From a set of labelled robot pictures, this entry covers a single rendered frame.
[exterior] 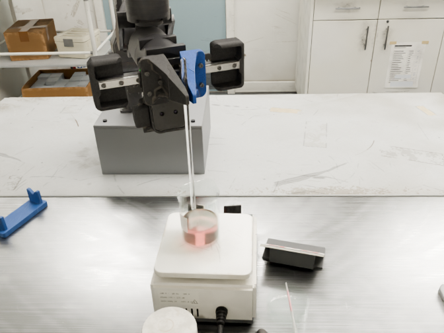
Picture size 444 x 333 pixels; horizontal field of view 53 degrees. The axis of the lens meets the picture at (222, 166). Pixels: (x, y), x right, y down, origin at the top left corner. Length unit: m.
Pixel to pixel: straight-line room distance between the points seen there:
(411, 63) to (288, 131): 2.18
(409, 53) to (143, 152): 2.47
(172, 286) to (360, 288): 0.26
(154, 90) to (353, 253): 0.39
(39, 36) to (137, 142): 1.98
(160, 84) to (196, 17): 2.97
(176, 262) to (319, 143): 0.53
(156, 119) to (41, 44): 2.25
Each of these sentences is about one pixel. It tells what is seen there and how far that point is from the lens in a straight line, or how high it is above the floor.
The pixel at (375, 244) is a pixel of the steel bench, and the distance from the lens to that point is 0.75.
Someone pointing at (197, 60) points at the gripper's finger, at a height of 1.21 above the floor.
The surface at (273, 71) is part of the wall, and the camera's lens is 3.62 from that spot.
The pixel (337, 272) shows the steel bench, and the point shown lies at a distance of 0.69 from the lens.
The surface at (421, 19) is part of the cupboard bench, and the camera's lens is 3.10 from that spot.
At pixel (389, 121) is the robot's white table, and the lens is 1.14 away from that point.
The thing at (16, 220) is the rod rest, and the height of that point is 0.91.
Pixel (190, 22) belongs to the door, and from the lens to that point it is 3.51.
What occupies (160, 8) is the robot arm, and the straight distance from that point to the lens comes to 0.61.
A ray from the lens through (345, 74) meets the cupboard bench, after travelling 3.08.
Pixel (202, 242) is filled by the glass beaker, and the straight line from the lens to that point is 0.57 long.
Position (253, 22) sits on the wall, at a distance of 3.50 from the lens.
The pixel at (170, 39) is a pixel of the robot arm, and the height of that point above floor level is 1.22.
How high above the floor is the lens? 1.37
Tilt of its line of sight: 31 degrees down
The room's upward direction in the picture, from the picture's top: 2 degrees counter-clockwise
